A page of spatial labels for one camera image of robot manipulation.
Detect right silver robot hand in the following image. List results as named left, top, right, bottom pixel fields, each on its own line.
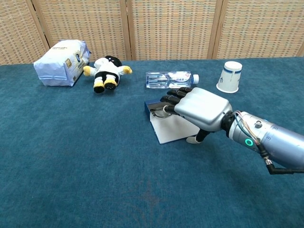
left=160, top=86, right=233, bottom=145

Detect blue and grey box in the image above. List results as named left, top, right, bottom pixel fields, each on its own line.
left=143, top=98, right=201, bottom=145

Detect black-framed eyeglasses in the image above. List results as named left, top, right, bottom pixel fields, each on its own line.
left=149, top=106, right=176, bottom=119

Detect white paper cup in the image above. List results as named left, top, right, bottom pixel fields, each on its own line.
left=216, top=61, right=243, bottom=94

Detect clear plastic water bottle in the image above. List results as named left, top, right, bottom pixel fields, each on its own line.
left=145, top=70, right=200, bottom=90

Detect woven bamboo folding screen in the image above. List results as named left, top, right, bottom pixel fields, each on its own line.
left=0, top=0, right=304, bottom=66

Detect black white plush doll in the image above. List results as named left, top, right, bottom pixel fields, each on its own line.
left=83, top=55, right=133, bottom=94

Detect blue carpet table cover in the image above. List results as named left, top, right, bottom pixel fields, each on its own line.
left=0, top=56, right=304, bottom=228

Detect white tissue pack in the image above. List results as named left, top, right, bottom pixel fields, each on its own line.
left=33, top=39, right=92, bottom=87

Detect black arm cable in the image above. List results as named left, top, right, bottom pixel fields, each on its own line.
left=257, top=142, right=304, bottom=175

